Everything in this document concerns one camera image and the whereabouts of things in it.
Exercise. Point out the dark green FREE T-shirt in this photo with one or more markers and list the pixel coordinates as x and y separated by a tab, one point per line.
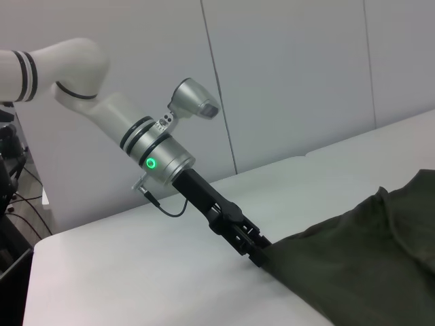
357	254

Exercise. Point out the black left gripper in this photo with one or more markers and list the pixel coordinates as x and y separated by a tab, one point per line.
207	200

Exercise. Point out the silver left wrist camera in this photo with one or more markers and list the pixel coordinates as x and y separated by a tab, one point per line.
193	98

